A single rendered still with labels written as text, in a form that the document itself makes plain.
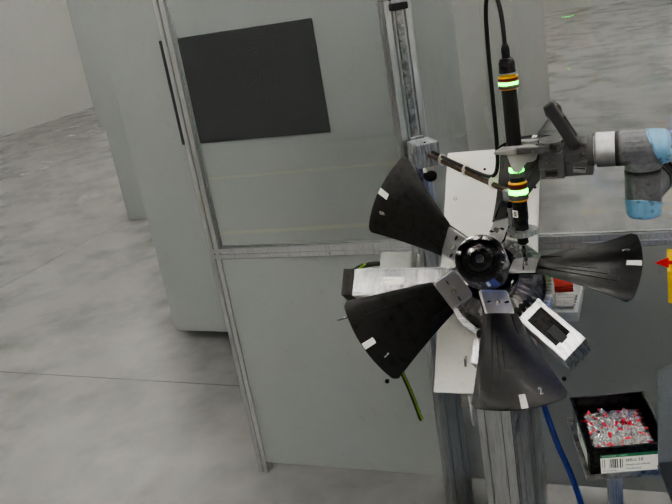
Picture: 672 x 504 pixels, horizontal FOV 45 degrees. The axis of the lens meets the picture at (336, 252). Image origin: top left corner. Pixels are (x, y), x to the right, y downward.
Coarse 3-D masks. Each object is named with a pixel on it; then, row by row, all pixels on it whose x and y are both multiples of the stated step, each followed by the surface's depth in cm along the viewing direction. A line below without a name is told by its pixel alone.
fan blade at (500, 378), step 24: (504, 336) 185; (528, 336) 188; (480, 360) 181; (504, 360) 182; (528, 360) 184; (480, 384) 179; (504, 384) 179; (528, 384) 181; (552, 384) 182; (480, 408) 177; (504, 408) 177; (528, 408) 178
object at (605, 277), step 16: (608, 240) 190; (624, 240) 187; (544, 256) 190; (560, 256) 189; (576, 256) 187; (592, 256) 185; (608, 256) 184; (624, 256) 182; (640, 256) 181; (544, 272) 184; (560, 272) 182; (576, 272) 181; (592, 272) 180; (608, 272) 179; (624, 272) 178; (640, 272) 177; (592, 288) 176; (608, 288) 175; (624, 288) 175
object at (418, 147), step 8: (416, 136) 246; (408, 144) 243; (416, 144) 238; (424, 144) 237; (432, 144) 237; (408, 152) 245; (416, 152) 238; (424, 152) 237; (416, 160) 240; (424, 160) 238; (432, 160) 239
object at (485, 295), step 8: (480, 296) 188; (488, 296) 189; (496, 296) 190; (504, 296) 192; (488, 304) 188; (504, 304) 190; (488, 312) 187; (496, 312) 188; (504, 312) 189; (512, 312) 190
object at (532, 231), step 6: (504, 192) 188; (504, 198) 189; (504, 204) 189; (510, 204) 187; (510, 210) 187; (510, 216) 188; (510, 222) 189; (510, 228) 189; (534, 228) 186; (510, 234) 186; (516, 234) 185; (522, 234) 184; (528, 234) 184; (534, 234) 185
